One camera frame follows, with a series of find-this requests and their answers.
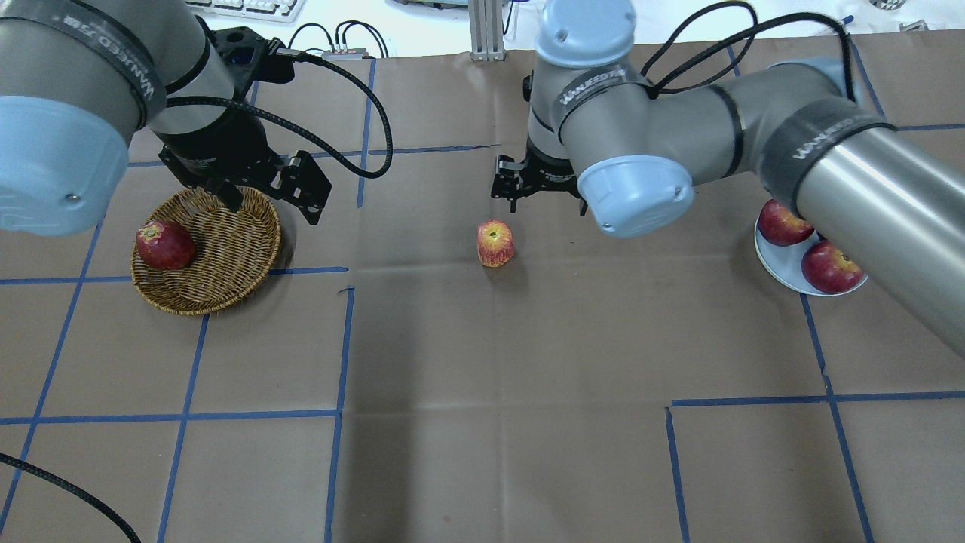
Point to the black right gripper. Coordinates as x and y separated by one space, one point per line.
544 174

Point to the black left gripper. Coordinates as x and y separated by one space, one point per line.
213 145

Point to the red yellow apple carried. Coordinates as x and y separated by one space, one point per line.
495 243

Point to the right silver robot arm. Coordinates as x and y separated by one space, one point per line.
634 153

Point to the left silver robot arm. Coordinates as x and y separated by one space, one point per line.
80 78

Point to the wicker basket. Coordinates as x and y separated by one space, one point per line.
235 252

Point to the dark red apple in basket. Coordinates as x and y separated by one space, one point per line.
165 245

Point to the red apple on plate back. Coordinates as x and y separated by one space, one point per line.
779 226

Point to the red apple on plate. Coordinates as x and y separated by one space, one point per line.
779 226
829 270

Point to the light blue plate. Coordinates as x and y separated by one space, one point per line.
784 263

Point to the red apple on plate front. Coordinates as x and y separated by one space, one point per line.
829 270

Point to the white keyboard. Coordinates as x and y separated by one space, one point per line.
271 11

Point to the patterned tape roll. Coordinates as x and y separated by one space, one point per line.
887 5

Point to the aluminium frame post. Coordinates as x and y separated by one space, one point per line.
486 30

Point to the black cable foreground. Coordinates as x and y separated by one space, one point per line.
75 490

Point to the small metal bracket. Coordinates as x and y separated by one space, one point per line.
914 26

